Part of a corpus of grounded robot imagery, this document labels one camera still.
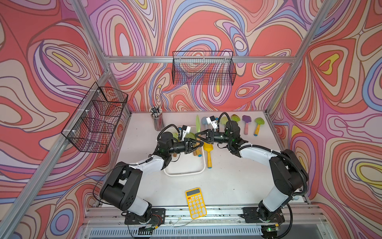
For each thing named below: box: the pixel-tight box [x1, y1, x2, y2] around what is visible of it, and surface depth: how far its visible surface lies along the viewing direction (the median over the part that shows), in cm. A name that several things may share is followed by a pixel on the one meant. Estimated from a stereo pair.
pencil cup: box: [148, 105, 165, 132], surface depth 100 cm
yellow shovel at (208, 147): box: [202, 142, 214, 169], surface depth 95 cm
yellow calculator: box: [185, 187, 207, 220], surface depth 78 cm
